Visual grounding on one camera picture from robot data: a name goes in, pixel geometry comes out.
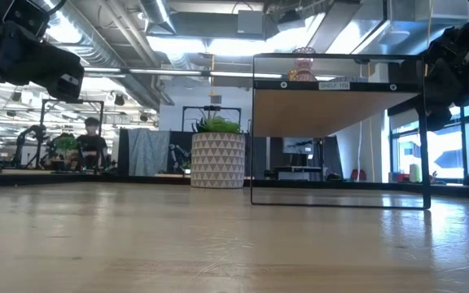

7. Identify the pink ribbed glass candlestick holder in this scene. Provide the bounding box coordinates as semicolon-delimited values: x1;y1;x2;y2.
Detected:
292;46;318;82

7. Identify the background green potted plant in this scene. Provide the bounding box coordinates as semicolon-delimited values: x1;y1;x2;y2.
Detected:
50;133;79;160

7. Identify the white cylinder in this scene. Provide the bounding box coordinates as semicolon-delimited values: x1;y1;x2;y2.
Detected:
408;163;423;184

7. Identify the black partition panel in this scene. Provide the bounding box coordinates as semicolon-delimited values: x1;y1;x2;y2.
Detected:
117;128;195;177

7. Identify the long ceiling light bar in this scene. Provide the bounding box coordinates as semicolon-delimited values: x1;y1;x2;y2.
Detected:
209;72;283;80
83;68;203;77

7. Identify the white shelf label sticker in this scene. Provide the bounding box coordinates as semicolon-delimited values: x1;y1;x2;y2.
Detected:
318;81;351;91

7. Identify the grey curtain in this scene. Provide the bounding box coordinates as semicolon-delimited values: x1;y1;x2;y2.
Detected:
127;128;171;177

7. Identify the green succulent plant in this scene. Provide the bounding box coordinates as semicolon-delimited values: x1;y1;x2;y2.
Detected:
193;115;242;134

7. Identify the background desk with monitor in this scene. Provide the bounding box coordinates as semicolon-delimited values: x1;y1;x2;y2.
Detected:
274;137;324;182

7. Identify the white triangle pattern planter pot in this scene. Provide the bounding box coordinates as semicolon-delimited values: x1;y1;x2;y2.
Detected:
191;132;247;190

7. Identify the grey ceiling box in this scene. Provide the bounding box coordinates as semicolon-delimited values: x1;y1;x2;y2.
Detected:
237;10;264;36

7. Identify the black metal frame stand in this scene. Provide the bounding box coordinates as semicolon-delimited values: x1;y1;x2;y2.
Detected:
182;105;243;133
41;98;105;172

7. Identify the silver spiral air duct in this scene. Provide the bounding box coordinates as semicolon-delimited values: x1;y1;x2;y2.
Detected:
138;0;178;36
34;0;162;111

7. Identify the black window frame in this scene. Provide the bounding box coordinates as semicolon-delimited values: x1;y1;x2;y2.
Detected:
388;95;469;184

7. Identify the black aluminium table frame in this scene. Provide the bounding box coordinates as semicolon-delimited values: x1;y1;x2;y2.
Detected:
0;169;469;201

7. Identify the wooden shelf with black frame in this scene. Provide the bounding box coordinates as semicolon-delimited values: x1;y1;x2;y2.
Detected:
250;52;432;210

